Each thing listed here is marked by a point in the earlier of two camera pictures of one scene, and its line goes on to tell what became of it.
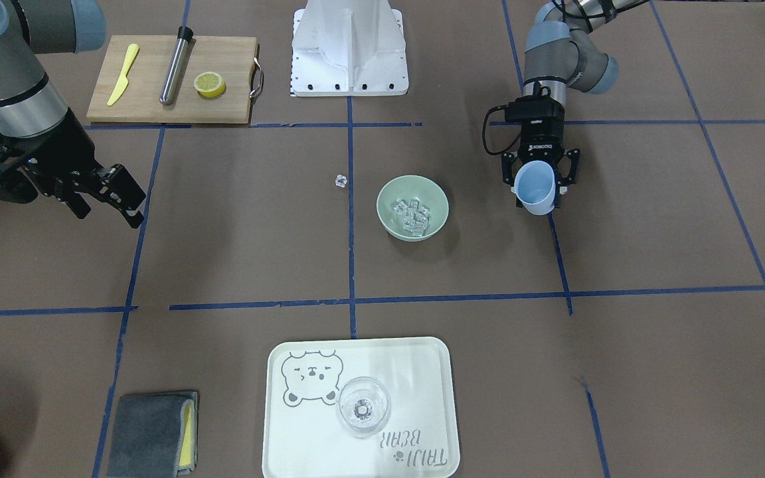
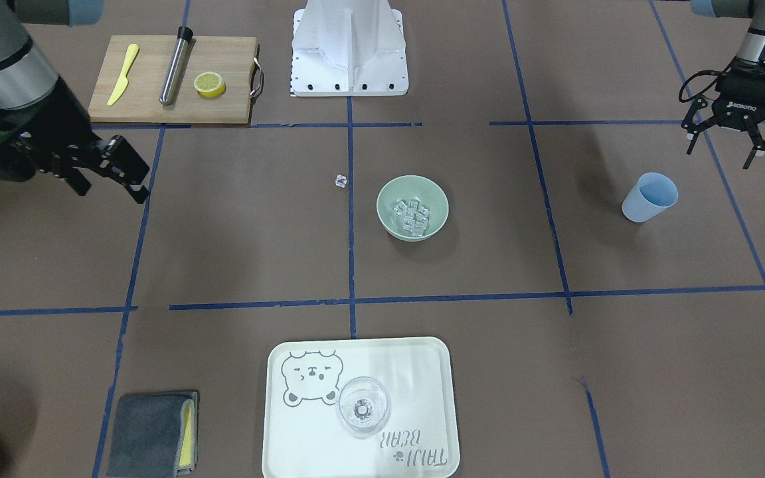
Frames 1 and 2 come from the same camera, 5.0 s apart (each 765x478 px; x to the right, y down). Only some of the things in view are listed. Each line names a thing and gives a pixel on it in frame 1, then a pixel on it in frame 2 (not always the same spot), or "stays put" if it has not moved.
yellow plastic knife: x=123 y=81 stays put
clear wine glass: x=364 y=406 stays put
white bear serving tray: x=303 y=437 stays put
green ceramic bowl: x=411 y=208 stays put
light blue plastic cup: x=534 y=184 → x=653 y=194
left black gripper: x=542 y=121 → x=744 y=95
